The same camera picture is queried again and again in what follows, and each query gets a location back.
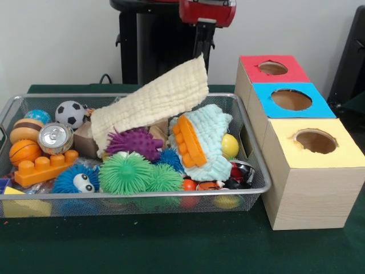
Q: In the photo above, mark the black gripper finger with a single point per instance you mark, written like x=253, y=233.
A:
x=209, y=37
x=199, y=40

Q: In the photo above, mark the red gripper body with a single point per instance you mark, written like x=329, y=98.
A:
x=205, y=11

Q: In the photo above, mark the cream knitted cloth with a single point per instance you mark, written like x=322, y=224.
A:
x=159, y=97

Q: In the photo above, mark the silver mesh bin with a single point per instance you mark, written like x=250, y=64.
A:
x=142, y=209

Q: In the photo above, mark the wooden box with three holes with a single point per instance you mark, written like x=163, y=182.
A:
x=313, y=194

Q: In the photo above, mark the light blue knitted cloth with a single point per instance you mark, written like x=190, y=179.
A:
x=211, y=128

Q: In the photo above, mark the orange plastic building block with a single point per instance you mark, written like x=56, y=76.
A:
x=188, y=142

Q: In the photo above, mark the yellow ball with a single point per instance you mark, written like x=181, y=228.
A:
x=230, y=145

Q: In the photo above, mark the purple spiky toy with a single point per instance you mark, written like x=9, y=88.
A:
x=137, y=144

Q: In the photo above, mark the black stand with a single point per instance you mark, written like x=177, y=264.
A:
x=350, y=57

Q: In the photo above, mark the small soccer ball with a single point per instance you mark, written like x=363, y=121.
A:
x=70, y=112

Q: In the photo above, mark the large green spiky ball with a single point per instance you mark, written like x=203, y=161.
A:
x=125, y=172

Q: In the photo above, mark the dark green table cloth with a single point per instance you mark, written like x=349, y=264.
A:
x=356, y=107
x=171, y=248

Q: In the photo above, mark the silver drink can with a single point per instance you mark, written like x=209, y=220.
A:
x=54, y=138

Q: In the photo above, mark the blue spiky ball with eyes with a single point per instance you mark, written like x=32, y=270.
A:
x=67, y=178

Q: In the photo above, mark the long orange building block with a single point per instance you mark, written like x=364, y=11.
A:
x=42, y=168

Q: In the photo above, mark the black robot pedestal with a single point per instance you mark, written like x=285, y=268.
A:
x=159, y=42

